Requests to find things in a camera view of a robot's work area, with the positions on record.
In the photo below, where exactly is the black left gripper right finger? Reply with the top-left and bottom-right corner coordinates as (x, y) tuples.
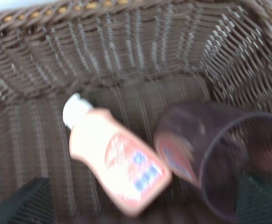
(236, 174), (272, 224)

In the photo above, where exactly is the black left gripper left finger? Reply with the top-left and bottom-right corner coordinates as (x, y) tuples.
(0, 177), (54, 224)

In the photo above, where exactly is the purple translucent plastic cup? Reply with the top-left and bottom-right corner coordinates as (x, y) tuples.
(153, 100), (272, 223)

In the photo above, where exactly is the pink small bottle white cap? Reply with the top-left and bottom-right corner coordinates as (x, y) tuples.
(63, 93), (172, 217)

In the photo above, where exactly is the dark brown wicker basket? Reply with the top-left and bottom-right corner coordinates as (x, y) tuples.
(0, 0), (272, 224)

